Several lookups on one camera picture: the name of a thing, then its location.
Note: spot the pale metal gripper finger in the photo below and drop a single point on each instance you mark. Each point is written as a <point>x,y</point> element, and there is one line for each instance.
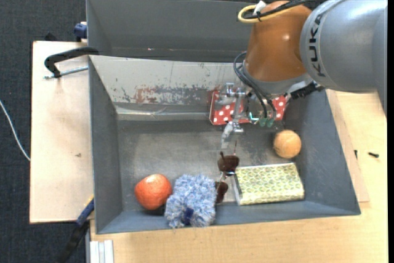
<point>229,90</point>
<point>228,131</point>

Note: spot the red box with white dots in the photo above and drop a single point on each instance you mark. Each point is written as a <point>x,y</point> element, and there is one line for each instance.
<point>223,114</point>

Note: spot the grey metal bin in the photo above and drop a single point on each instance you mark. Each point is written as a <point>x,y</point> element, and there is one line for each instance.
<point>172,148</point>

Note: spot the orange tennis ball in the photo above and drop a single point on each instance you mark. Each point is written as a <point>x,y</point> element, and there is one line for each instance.
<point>287,144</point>

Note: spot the yellow-green patterned box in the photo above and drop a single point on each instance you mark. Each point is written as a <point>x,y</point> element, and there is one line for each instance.
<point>269,183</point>

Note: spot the blue and white fluffy cloth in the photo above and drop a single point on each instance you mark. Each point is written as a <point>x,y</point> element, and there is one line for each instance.
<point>192,200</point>

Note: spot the orange fruit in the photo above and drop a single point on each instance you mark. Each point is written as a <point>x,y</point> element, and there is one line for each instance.
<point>153,191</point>

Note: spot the pale wood board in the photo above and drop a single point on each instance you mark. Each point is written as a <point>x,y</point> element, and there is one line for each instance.
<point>60,132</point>

